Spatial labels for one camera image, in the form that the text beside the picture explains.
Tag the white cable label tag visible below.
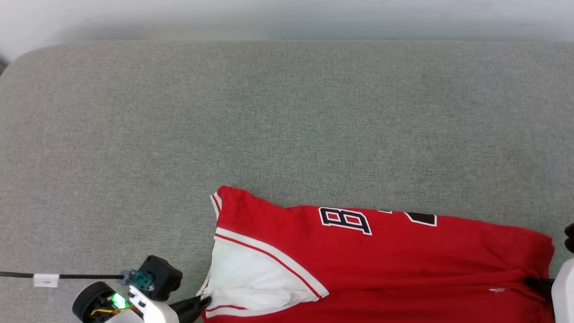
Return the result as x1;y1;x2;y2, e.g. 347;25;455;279
33;273;60;288

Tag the grey fabric sofa cushion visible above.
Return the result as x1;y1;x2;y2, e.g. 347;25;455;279
0;40;574;323

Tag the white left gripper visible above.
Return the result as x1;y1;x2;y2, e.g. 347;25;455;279
107;286;212;323

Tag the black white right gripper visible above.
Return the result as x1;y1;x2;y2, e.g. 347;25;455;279
524;258;574;323

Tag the red basketball jersey white trim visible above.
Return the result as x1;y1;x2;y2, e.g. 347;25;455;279
196;185;557;323

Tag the teal left camera connector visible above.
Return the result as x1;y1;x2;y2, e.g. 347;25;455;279
120;269;156;292

